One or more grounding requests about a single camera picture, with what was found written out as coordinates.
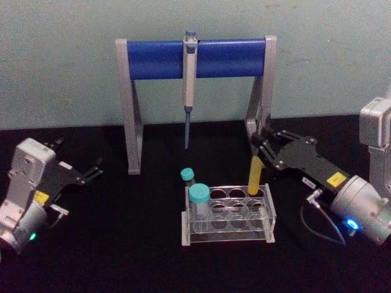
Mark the grey and blue pipette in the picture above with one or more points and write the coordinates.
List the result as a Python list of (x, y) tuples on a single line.
[(189, 82)]

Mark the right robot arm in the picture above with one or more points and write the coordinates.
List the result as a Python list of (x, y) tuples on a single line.
[(363, 204)]

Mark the grey stand with blue bar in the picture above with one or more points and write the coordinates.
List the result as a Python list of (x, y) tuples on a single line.
[(159, 58)]

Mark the black table cloth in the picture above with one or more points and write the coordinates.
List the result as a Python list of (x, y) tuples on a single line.
[(128, 262)]

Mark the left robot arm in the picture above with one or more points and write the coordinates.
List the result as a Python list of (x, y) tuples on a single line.
[(21, 195)]

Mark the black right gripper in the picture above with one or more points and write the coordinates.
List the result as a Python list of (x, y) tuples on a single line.
[(308, 161)]

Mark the yellow tube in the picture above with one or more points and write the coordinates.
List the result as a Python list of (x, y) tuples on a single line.
[(255, 178)]

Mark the clear plastic tube rack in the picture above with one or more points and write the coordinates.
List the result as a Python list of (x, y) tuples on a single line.
[(229, 236)]

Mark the small tube with teal cap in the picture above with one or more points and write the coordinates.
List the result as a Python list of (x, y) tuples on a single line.
[(187, 174)]

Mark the large tube with teal cap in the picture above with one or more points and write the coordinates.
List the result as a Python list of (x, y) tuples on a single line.
[(199, 195)]

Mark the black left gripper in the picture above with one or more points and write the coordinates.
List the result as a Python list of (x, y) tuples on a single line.
[(58, 183)]

